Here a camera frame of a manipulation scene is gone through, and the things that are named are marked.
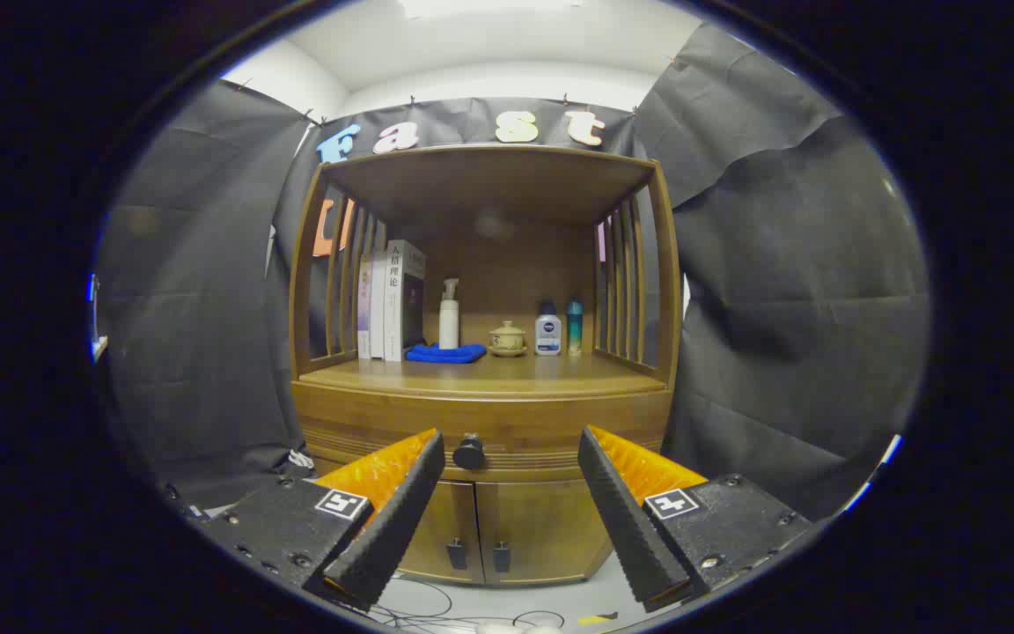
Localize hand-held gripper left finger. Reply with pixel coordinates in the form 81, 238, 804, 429
195, 428, 446, 612

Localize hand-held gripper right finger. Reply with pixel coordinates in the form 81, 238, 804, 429
577, 424, 814, 614

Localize black drawer knob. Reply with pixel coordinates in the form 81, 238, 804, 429
452, 433, 488, 470

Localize wooden drawer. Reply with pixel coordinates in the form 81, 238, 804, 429
293, 394, 673, 483

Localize wooden cabinet door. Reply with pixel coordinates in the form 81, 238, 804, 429
397, 480, 483, 584
474, 480, 615, 586

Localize wooden countertop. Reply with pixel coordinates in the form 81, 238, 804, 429
296, 352, 671, 399

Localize wooden cabinet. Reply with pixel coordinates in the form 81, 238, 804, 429
289, 144, 684, 586

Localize blue folded cloth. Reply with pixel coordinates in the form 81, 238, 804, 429
405, 343, 488, 365

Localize white lotion bottle blue cap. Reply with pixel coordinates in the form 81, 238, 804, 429
534, 302, 562, 357

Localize white pump bottle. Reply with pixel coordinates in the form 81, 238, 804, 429
438, 278, 461, 350

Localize beige lidded tea bowl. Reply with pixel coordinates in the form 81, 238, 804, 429
487, 321, 528, 358

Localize thick white grey book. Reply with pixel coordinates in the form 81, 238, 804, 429
383, 240, 427, 363

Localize thin white book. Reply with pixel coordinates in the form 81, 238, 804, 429
370, 250, 388, 360

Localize thin purple book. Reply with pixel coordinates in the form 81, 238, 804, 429
356, 254, 373, 359

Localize black floor cables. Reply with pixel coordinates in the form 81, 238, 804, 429
357, 572, 565, 630

